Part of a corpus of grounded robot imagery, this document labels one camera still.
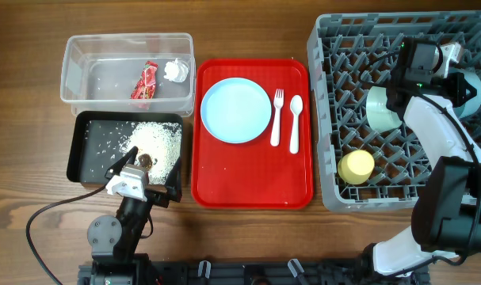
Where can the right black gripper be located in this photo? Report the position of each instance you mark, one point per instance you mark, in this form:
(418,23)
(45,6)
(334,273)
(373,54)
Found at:
(455,82)

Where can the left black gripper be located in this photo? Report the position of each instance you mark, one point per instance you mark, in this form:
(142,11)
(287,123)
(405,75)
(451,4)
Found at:
(172,186)

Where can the light blue bowl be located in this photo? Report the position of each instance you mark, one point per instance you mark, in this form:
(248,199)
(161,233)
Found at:
(473,94)

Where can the rice and food scraps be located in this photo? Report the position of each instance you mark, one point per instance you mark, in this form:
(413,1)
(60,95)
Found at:
(159,149)

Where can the red snack wrapper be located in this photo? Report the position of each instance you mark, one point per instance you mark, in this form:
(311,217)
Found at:
(146,86)

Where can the green bowl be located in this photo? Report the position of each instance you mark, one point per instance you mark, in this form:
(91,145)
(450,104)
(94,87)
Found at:
(379,117)

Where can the white tissue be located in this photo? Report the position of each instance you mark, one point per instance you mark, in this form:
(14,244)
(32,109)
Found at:
(176,71)

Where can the light blue plate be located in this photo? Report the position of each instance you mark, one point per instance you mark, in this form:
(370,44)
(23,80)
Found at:
(236,110)

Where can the yellow cup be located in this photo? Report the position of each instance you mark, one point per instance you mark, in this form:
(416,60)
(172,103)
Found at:
(356,167)

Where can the white plastic fork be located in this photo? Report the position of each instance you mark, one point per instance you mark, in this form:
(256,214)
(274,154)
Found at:
(278,102)

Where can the white plastic spoon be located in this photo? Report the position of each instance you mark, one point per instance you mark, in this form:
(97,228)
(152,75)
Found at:
(296,107)

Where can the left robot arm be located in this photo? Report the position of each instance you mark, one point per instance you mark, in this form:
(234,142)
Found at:
(114,238)

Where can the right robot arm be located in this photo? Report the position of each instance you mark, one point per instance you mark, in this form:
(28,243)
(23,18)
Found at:
(430,98)

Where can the black waste tray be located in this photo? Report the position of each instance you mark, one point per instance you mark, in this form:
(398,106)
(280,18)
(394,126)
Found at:
(101,138)

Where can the grey dishwasher rack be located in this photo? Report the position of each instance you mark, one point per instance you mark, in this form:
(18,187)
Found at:
(345,49)

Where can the red serving tray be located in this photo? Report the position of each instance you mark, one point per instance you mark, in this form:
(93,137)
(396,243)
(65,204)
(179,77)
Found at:
(254,174)

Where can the clear plastic bin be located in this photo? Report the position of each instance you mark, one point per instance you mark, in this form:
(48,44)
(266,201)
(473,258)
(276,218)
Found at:
(100,71)

